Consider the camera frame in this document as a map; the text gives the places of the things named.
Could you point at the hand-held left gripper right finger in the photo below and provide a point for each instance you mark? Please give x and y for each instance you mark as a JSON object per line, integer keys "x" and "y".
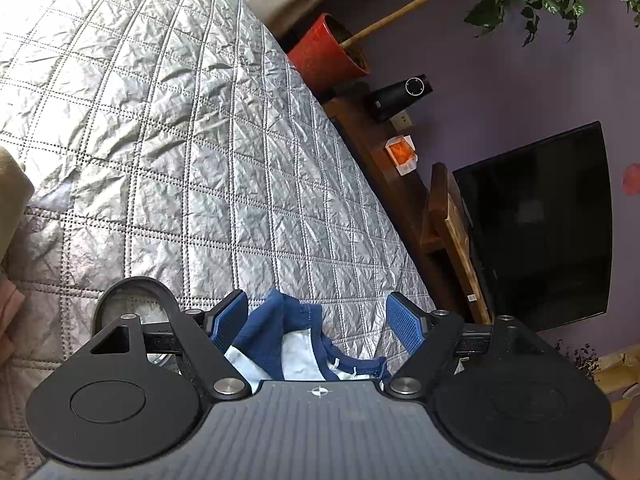
{"x": 405, "y": 322}

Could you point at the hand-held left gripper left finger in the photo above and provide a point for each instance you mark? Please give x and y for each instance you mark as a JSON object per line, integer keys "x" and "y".
{"x": 230, "y": 320}

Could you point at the light blue navy-sleeved printed shirt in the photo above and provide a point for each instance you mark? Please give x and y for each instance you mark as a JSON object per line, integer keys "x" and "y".
{"x": 270, "y": 330}

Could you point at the wooden television stand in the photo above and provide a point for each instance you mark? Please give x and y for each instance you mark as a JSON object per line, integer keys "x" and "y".
{"x": 457, "y": 245}

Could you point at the dark wooden low cabinet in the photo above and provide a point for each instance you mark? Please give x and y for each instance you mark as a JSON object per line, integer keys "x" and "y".
{"x": 380, "y": 170}

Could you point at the black television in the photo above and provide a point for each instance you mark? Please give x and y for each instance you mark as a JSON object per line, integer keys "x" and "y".
{"x": 540, "y": 230}

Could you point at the orange tissue pack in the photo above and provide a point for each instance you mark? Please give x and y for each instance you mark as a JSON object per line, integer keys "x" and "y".
{"x": 401, "y": 154}

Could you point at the dried purple flower bouquet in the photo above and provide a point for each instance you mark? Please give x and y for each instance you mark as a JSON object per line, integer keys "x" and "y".
{"x": 580, "y": 360}

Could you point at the silver quilted bedspread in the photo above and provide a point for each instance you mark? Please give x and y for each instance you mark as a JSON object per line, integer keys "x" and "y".
{"x": 175, "y": 135}

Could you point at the pink cloth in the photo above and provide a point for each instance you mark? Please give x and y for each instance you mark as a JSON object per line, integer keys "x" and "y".
{"x": 9, "y": 300}

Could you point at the black cylindrical speaker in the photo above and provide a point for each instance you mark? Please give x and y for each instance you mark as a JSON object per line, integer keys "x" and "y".
{"x": 395, "y": 97}

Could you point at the olive cloth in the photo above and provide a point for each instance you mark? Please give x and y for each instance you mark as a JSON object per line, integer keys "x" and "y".
{"x": 12, "y": 200}

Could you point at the red plant pot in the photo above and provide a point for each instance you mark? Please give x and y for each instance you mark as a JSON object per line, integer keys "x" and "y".
{"x": 320, "y": 55}

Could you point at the white wall outlet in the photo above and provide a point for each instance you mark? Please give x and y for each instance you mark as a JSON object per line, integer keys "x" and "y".
{"x": 402, "y": 121}

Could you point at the red wall sticker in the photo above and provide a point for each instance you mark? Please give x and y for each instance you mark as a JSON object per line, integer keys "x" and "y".
{"x": 631, "y": 179}

